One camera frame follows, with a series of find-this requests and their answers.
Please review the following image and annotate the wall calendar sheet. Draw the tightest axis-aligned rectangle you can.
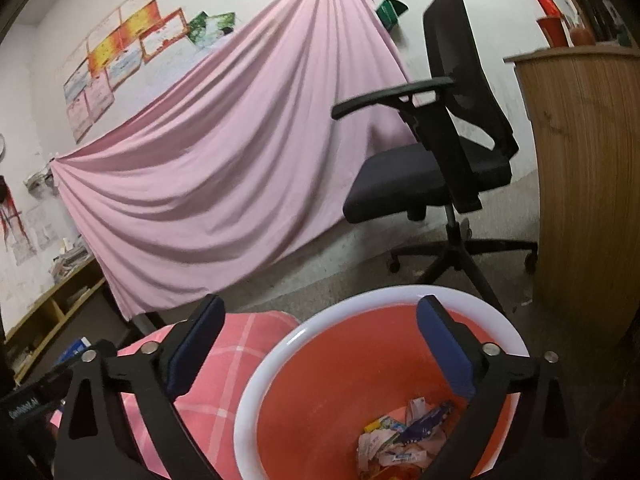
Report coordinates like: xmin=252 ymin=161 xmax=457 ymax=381
xmin=10 ymin=225 xmax=38 ymax=264
xmin=30 ymin=205 xmax=62 ymax=248

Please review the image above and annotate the red bucket with white rim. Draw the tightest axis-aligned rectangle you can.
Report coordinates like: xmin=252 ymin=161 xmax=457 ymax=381
xmin=234 ymin=285 xmax=532 ymax=480

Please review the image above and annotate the hanging pink sheet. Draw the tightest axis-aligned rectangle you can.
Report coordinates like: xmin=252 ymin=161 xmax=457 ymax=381
xmin=50 ymin=0 xmax=416 ymax=318

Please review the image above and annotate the red cup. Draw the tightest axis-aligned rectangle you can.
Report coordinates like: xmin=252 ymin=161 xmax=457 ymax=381
xmin=536 ymin=16 xmax=568 ymax=48

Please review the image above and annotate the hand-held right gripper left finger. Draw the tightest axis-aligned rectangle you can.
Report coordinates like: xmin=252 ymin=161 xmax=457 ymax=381
xmin=52 ymin=293 xmax=226 ymax=480

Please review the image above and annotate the green wall holder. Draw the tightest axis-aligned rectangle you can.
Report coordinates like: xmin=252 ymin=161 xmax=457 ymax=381
xmin=375 ymin=0 xmax=408 ymax=28

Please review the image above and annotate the black office chair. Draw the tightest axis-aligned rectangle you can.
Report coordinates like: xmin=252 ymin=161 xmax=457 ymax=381
xmin=331 ymin=0 xmax=540 ymax=321

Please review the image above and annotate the green photo print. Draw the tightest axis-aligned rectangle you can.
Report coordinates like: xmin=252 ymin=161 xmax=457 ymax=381
xmin=187 ymin=11 xmax=211 ymax=46
xmin=200 ymin=12 xmax=237 ymax=48

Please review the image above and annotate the pile of wrappers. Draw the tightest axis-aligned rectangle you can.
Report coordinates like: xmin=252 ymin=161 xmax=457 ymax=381
xmin=356 ymin=396 xmax=453 ymax=473

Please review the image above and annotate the stack of papers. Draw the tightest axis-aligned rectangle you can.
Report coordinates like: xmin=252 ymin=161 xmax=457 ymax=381
xmin=50 ymin=234 xmax=96 ymax=281

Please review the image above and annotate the wooden shelf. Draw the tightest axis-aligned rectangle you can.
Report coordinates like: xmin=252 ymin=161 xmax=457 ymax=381
xmin=0 ymin=255 xmax=108 ymax=386

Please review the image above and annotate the group of wall certificates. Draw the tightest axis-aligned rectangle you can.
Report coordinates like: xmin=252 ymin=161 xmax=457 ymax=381
xmin=62 ymin=0 xmax=211 ymax=143

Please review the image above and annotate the dark framed picture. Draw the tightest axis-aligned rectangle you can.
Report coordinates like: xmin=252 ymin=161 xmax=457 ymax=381
xmin=550 ymin=0 xmax=638 ymax=48

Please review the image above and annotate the pink plaid tablecloth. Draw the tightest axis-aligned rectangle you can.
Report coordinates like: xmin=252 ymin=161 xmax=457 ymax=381
xmin=50 ymin=310 xmax=301 ymax=480

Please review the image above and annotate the blue wrapper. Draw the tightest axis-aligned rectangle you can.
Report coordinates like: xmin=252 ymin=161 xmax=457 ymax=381
xmin=400 ymin=402 xmax=453 ymax=443

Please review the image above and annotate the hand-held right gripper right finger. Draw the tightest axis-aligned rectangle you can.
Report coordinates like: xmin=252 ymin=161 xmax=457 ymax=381
xmin=416 ymin=296 xmax=586 ymax=480

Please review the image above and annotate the wooden cabinet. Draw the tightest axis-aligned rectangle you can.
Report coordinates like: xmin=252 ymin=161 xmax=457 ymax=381
xmin=504 ymin=42 xmax=640 ymax=341

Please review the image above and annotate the red hanging tassel ornament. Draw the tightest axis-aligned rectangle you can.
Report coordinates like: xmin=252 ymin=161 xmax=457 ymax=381
xmin=0 ymin=175 xmax=23 ymax=251

